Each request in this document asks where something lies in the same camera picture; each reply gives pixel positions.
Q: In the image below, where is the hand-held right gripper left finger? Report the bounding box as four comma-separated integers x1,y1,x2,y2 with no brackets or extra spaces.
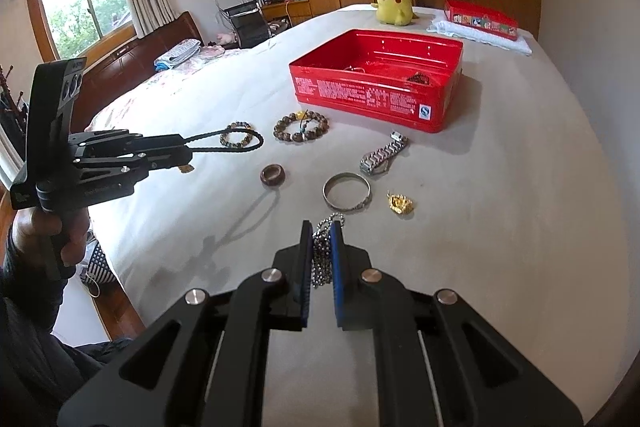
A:
57,221,315,427

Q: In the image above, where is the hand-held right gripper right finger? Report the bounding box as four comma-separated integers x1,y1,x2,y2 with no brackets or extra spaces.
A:
330,219,583,427

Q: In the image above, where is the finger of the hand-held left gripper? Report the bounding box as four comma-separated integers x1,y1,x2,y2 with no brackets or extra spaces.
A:
70,130,190,158
72,146,194,186

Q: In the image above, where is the silver ball chain necklace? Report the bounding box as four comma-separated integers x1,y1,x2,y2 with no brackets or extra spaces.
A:
312,213,346,290

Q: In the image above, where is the multicolour bead bracelet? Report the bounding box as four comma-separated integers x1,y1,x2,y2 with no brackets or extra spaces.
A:
220,122,256,148

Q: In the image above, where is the silver bangle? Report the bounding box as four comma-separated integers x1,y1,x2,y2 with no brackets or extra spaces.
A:
322,173,372,212

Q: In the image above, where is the black cord necklace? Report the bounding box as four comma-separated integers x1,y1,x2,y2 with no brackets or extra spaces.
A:
177,129,265,174

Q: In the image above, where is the gold pendant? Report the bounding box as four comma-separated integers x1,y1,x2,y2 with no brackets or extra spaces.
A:
386,191,416,215

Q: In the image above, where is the brown wooden ring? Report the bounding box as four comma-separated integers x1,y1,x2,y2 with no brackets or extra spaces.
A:
259,164,287,188

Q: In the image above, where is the wooden bead bracelet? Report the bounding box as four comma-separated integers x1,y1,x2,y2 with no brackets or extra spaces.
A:
273,109,331,145

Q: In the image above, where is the silver metal watch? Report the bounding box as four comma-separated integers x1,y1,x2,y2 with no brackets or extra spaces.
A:
360,132,409,176

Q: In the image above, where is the red tin box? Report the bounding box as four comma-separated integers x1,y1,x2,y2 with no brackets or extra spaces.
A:
289,29,465,134

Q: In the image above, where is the person's left forearm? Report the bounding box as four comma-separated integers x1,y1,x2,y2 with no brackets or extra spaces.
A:
0,247,138,427

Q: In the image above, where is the person's left hand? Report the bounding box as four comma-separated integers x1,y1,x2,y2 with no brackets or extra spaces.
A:
12,206,92,269

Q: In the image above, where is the floral blanket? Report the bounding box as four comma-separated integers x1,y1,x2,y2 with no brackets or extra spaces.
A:
85,44,261,132

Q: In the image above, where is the dark wooden headboard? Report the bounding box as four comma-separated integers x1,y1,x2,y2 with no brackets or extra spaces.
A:
65,12,203,132

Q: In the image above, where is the folded patterned cloth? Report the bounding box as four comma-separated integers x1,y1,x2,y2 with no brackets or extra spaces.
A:
154,39,202,72

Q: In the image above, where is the striped bag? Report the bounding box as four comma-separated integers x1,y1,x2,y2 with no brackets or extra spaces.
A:
80,241,112,299

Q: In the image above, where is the black office chair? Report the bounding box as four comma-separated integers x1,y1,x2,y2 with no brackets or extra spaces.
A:
223,1,274,50

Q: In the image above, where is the wooden desk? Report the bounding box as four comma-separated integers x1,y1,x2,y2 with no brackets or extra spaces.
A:
260,0,314,28

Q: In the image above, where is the yellow plush toy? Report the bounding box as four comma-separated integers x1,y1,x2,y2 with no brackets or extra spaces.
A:
371,0,418,26

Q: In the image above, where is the white folded towel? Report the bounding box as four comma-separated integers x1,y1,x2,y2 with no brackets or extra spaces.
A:
426,19,534,56

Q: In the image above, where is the red tin lid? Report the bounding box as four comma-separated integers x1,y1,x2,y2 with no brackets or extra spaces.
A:
444,0,519,42

